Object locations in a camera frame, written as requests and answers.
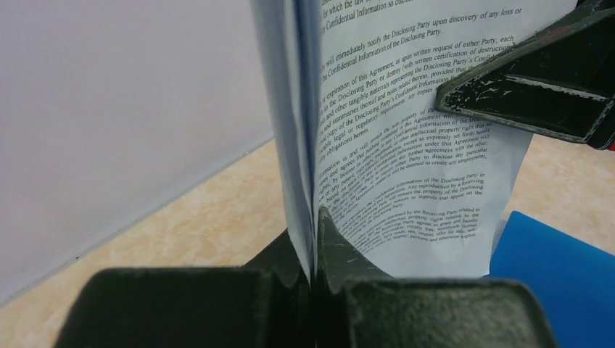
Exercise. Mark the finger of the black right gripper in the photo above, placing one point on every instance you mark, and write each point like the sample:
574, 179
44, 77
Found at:
558, 83

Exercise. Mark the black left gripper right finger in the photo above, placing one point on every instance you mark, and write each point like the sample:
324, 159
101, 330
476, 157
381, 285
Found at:
359, 305

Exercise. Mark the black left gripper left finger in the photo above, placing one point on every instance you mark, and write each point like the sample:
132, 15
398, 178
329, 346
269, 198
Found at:
264, 303

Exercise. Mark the blue plastic folder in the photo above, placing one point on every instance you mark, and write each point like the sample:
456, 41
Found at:
573, 281

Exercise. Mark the white printed paper files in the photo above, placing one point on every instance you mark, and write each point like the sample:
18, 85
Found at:
352, 87

